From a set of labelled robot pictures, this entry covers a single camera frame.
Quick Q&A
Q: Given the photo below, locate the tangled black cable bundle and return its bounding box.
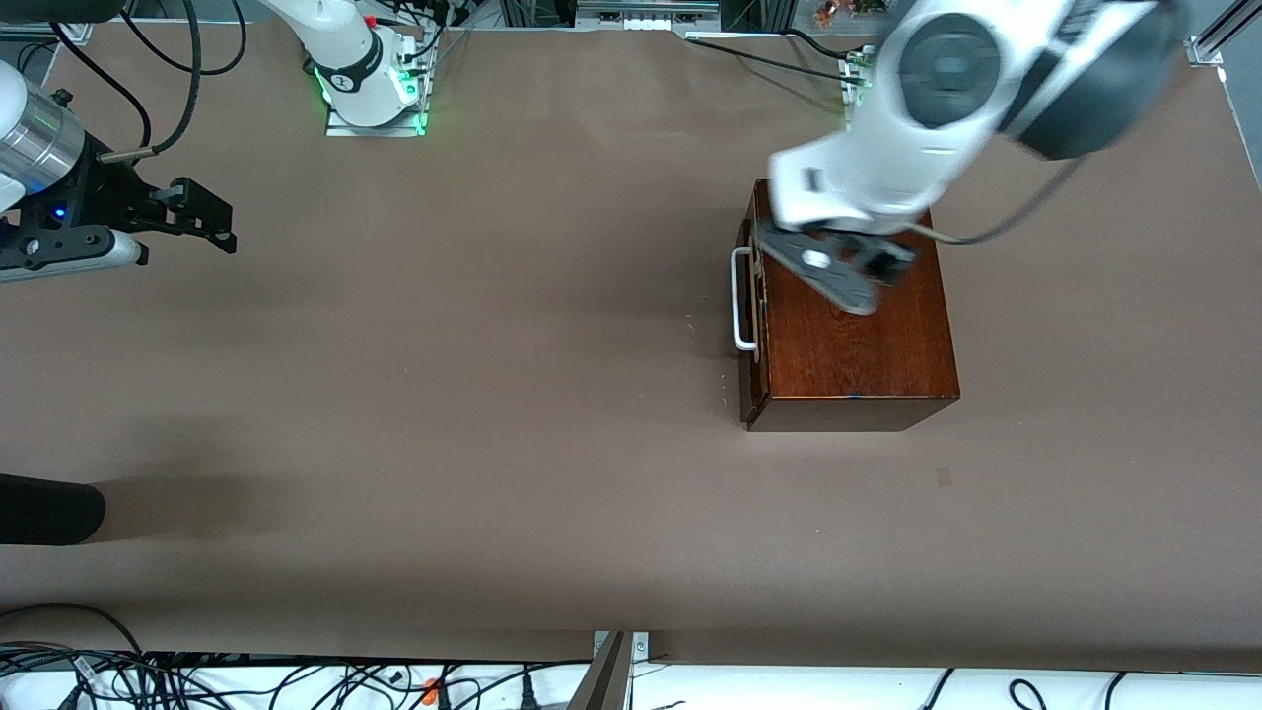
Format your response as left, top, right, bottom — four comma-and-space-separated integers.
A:
0, 603, 593, 710

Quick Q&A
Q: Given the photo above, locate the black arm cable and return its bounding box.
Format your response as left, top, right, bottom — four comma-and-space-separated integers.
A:
99, 0, 205, 162
902, 158, 1086, 246

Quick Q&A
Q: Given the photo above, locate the black box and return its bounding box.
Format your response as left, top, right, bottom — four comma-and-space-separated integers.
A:
720, 0, 795, 33

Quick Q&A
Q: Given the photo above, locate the black cylinder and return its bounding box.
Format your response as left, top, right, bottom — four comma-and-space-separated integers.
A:
0, 473, 106, 546

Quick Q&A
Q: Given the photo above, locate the black table cable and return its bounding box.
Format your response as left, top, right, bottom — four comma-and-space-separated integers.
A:
685, 35, 851, 85
784, 28, 861, 62

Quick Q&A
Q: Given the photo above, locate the aluminium frame rail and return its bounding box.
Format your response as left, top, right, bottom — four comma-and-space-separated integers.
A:
0, 20, 95, 42

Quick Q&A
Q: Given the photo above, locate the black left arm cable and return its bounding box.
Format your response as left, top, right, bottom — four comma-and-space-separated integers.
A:
902, 158, 1086, 246

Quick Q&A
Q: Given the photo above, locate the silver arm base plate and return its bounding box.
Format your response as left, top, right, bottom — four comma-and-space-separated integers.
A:
325, 99, 432, 138

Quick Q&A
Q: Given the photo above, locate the light wood drawer white handle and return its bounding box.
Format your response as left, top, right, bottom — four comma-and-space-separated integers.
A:
731, 219, 772, 425

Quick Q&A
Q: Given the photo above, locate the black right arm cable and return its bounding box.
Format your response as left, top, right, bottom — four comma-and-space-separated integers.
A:
99, 0, 205, 162

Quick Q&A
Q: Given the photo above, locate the grey power strip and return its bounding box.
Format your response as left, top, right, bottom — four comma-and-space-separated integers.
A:
577, 0, 721, 31

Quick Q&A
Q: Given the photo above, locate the dark brown wooden cabinet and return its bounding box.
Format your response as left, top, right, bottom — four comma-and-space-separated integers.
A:
739, 179, 960, 433

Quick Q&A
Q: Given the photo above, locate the aluminium profile bar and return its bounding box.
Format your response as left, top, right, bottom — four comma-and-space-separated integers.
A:
567, 631, 652, 710

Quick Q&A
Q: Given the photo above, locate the aluminium frame corner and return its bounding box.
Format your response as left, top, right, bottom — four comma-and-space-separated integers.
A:
1188, 0, 1262, 68

